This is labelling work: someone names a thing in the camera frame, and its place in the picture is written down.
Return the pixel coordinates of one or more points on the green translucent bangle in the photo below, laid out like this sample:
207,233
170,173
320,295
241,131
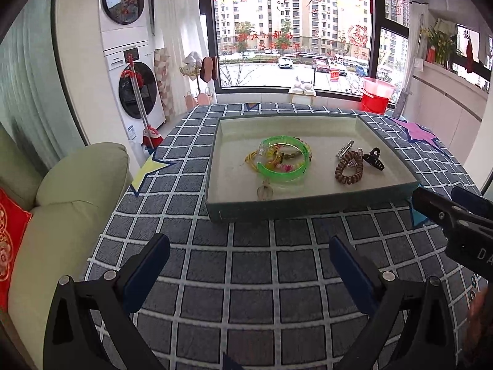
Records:
281,158

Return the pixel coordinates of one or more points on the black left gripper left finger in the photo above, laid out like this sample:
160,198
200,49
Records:
71,340

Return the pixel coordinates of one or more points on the white dryer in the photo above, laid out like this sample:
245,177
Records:
123,22

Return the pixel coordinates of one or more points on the small wooden stool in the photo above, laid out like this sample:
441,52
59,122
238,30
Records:
302,93

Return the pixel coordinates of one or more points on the light green sofa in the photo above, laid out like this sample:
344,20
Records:
70,206

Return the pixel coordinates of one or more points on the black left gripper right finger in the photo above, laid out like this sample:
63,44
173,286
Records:
427,339

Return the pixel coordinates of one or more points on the potted green plant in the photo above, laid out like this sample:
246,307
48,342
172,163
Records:
441,47

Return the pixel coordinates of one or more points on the white low cabinet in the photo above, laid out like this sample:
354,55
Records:
448,105

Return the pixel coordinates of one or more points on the red bucket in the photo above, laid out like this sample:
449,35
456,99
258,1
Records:
376,95

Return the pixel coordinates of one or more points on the grey checked star rug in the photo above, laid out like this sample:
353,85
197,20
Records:
263,293

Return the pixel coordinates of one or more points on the slipper drying rack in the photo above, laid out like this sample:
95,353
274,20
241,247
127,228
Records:
200,70

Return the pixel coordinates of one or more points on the silver hair clip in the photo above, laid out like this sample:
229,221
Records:
345,149

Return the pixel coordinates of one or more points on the right hand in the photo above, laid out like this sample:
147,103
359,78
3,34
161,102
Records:
476,318

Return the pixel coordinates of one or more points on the red cushion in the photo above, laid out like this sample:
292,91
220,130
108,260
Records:
13,224

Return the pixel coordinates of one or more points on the red handled mop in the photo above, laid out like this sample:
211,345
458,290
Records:
151,137

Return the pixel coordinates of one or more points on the black claw hair clip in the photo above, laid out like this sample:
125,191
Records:
373,158

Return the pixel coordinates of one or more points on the green jewelry tray box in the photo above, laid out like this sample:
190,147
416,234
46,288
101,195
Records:
231,190

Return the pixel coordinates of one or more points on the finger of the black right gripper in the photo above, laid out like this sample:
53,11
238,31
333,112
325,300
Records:
476,204
469,236

